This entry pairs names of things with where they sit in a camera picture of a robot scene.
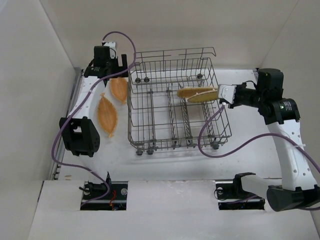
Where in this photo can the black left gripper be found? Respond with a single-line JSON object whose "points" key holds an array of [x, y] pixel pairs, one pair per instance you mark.
{"points": [[119, 69]]}

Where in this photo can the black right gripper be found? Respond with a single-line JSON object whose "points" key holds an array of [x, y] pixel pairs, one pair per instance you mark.
{"points": [[238, 95]]}

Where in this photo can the round woven plate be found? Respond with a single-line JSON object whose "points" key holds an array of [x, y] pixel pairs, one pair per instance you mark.
{"points": [[188, 92], [203, 97]]}

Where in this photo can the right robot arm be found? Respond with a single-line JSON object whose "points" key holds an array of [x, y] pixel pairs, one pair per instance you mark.
{"points": [[298, 188]]}

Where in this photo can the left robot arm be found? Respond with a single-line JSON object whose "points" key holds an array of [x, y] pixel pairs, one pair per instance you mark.
{"points": [[80, 136]]}

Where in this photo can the far fish-shaped woven plate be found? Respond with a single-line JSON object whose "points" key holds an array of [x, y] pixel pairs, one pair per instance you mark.
{"points": [[119, 89]]}

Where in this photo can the fish-shaped woven plate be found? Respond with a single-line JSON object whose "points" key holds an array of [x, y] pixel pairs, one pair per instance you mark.
{"points": [[107, 115], [119, 89]]}

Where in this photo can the near fish-shaped woven plate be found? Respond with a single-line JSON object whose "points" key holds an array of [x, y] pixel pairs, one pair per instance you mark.
{"points": [[107, 115]]}

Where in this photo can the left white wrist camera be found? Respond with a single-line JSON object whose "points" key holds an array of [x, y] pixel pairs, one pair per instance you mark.
{"points": [[112, 48]]}

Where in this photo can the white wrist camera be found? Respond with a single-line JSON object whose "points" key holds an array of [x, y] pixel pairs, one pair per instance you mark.
{"points": [[226, 93], [112, 48]]}

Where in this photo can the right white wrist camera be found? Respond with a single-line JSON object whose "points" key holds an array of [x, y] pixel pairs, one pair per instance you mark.
{"points": [[226, 93]]}

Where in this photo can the grey wire dish rack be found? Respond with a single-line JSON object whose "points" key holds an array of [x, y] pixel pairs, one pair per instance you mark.
{"points": [[158, 119]]}

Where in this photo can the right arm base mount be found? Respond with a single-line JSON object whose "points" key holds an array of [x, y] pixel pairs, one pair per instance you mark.
{"points": [[231, 198]]}

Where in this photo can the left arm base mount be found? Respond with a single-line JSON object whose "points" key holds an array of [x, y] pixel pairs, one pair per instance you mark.
{"points": [[96, 196]]}

